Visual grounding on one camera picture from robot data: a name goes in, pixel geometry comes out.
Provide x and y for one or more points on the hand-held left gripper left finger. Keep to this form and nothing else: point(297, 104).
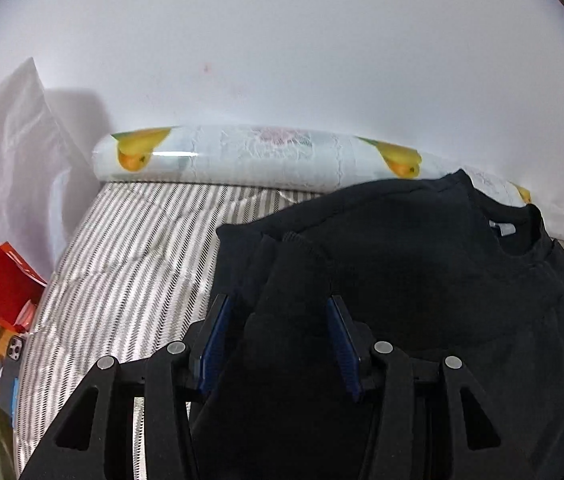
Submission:
point(214, 350)

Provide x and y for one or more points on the grey striped table cloth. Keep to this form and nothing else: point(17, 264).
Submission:
point(126, 270)

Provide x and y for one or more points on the white plastic bag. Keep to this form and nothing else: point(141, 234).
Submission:
point(11, 150)

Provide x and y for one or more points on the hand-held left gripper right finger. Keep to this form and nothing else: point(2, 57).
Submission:
point(344, 350)

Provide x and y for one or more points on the black sweatshirt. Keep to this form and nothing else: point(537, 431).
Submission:
point(412, 270)

